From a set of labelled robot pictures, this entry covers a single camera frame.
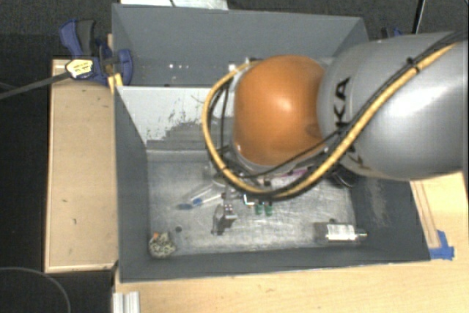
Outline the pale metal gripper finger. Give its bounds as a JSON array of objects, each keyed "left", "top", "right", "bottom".
[
  {"left": 224, "top": 203, "right": 240, "bottom": 228},
  {"left": 211, "top": 206, "right": 226, "bottom": 236}
]

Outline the clear pen with blue tip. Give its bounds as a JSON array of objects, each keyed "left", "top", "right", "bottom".
[{"left": 177, "top": 190, "right": 225, "bottom": 210}]

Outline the silver metal cylinder with label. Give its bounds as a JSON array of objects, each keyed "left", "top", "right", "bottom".
[{"left": 313, "top": 221, "right": 369, "bottom": 243}]

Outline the pale wood board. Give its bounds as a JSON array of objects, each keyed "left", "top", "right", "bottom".
[{"left": 43, "top": 58, "right": 120, "bottom": 274}]

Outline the grey metal bin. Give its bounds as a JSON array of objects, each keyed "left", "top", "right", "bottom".
[{"left": 111, "top": 2, "right": 432, "bottom": 283}]

